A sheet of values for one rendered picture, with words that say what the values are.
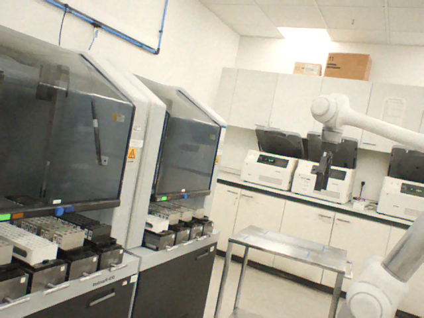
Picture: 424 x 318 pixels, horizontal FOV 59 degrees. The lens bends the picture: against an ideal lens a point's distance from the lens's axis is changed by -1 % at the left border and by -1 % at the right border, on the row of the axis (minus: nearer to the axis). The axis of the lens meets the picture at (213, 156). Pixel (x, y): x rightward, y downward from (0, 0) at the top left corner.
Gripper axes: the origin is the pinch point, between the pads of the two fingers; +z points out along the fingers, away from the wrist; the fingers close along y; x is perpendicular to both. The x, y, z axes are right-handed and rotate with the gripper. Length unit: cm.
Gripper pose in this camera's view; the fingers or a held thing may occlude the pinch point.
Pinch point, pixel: (320, 187)
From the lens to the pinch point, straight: 171.9
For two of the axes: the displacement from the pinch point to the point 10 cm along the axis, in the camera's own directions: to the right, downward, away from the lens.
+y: 4.4, 0.4, 9.0
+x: -8.8, -1.9, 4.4
